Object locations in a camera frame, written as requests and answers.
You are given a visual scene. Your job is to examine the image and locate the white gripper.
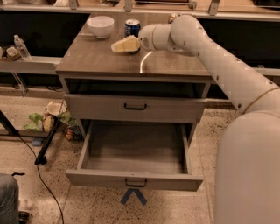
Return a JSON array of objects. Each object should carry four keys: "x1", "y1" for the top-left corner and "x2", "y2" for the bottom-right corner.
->
[{"x1": 111, "y1": 24, "x2": 175, "y2": 53}]

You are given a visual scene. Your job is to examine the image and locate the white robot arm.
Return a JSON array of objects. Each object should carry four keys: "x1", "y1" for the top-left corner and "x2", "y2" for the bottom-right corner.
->
[{"x1": 111, "y1": 15, "x2": 280, "y2": 224}]

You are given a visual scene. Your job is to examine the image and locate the brown basket with items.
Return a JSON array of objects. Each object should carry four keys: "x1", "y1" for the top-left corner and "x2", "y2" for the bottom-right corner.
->
[{"x1": 0, "y1": 45, "x2": 20, "y2": 62}]

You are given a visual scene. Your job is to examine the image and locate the blue tape cross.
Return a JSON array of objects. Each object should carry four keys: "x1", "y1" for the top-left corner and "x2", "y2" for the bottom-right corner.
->
[{"x1": 119, "y1": 188, "x2": 148, "y2": 207}]

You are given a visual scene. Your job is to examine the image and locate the open grey lower drawer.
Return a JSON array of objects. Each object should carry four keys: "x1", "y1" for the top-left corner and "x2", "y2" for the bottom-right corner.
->
[{"x1": 66, "y1": 121, "x2": 203, "y2": 192}]

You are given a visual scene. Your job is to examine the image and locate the black tripod leg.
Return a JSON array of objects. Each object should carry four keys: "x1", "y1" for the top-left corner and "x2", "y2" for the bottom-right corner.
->
[{"x1": 34, "y1": 118, "x2": 59, "y2": 165}]

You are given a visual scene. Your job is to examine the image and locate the black floor cable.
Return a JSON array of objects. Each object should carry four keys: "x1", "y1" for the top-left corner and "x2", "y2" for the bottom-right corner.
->
[{"x1": 16, "y1": 134, "x2": 66, "y2": 224}]

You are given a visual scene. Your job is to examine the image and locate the gold brown soda can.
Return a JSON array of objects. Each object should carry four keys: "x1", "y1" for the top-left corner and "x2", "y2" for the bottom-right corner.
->
[{"x1": 168, "y1": 13, "x2": 179, "y2": 24}]

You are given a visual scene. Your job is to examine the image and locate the black shoe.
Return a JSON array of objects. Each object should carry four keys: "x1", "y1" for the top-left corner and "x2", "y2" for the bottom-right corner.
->
[{"x1": 19, "y1": 211, "x2": 30, "y2": 224}]

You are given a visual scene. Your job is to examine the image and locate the blue pepsi can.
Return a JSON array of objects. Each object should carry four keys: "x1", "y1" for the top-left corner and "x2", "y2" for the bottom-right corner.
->
[{"x1": 124, "y1": 18, "x2": 141, "y2": 37}]

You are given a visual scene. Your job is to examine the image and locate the white ceramic bowl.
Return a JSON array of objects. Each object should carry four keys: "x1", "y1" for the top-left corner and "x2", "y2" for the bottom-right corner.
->
[{"x1": 87, "y1": 16, "x2": 115, "y2": 39}]

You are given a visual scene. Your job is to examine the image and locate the clear plastic water bottle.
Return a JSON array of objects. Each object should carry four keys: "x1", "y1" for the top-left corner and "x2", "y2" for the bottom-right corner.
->
[{"x1": 14, "y1": 35, "x2": 32, "y2": 60}]

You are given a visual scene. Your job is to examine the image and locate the grey trouser leg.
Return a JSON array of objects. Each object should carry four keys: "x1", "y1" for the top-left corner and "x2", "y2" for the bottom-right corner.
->
[{"x1": 0, "y1": 173, "x2": 19, "y2": 224}]

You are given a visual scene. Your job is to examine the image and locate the grey drawer cabinet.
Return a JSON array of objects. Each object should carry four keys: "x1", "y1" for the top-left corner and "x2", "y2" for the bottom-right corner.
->
[{"x1": 57, "y1": 13, "x2": 211, "y2": 139}]

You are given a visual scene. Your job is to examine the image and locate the closed grey upper drawer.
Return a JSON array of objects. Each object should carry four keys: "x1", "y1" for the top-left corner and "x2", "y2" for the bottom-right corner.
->
[{"x1": 65, "y1": 94, "x2": 206, "y2": 123}]

